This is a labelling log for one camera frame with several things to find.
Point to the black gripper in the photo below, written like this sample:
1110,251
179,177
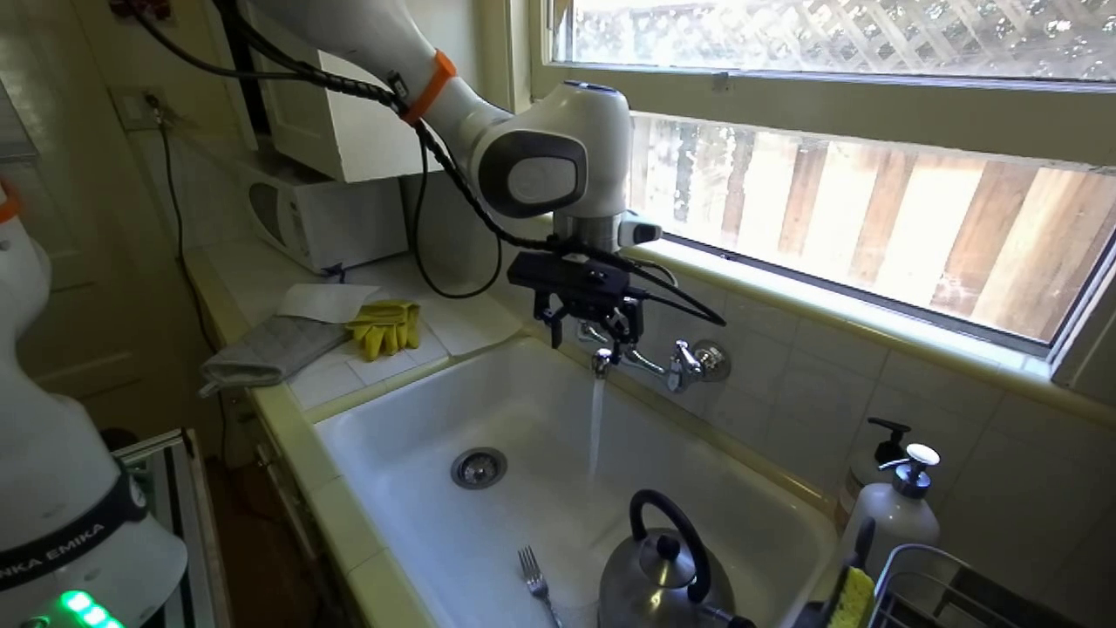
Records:
576,282

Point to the chrome tap spout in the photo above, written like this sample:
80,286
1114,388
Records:
640,363

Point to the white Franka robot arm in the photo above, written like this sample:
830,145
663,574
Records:
535,177

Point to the round metal sink drain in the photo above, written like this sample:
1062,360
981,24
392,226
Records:
479,468

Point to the yellow rubber gloves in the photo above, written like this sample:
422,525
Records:
386,330

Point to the metal fork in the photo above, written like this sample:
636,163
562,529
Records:
531,569

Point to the white ceramic sink basin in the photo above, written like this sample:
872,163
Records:
407,511

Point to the white paper sheet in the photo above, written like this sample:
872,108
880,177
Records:
326,302

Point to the grey folded cloth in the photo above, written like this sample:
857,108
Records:
274,352

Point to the white framed window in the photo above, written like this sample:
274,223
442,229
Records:
814,99

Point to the wooden fence outside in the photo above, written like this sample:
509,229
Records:
908,223

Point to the white soap bottle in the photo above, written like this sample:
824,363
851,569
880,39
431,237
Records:
891,518

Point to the white lattice outside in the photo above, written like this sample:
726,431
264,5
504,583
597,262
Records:
814,38

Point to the yellow sponge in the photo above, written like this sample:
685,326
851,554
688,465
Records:
851,598

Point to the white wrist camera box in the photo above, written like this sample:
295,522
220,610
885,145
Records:
640,233

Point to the white wall cabinet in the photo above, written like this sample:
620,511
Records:
336,129

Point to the wall power outlet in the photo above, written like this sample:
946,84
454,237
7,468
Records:
134,111

